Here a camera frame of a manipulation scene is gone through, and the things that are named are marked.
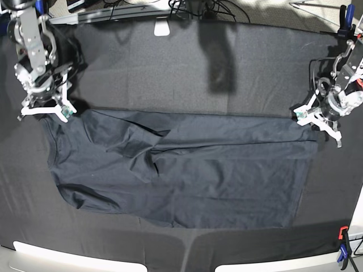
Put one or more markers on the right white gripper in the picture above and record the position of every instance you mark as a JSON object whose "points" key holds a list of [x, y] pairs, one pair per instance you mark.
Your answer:
{"points": [[48, 100]]}

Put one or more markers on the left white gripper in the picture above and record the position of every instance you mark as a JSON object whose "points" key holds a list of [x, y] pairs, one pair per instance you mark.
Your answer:
{"points": [[323, 112]]}

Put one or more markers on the dark navy t-shirt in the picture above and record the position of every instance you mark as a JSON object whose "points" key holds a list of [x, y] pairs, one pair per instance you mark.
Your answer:
{"points": [[182, 170]]}

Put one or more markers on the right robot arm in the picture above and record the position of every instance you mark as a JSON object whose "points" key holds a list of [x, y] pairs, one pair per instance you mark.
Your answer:
{"points": [[47, 61]]}

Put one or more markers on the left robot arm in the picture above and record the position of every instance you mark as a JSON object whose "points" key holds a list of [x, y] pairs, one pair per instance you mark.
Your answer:
{"points": [[346, 77]]}

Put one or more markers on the blue clamp top left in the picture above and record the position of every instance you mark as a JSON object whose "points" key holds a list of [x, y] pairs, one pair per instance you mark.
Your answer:
{"points": [[42, 9]]}

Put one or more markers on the blue clamp top right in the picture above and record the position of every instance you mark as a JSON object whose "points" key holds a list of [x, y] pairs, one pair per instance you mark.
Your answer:
{"points": [[346, 27]]}

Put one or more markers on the white tag on cloth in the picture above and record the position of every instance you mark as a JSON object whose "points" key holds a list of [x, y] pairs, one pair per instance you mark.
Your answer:
{"points": [[161, 27]]}

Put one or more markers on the blue orange clamp bottom right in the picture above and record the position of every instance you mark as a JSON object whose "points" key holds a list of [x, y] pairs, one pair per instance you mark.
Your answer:
{"points": [[345, 250]]}

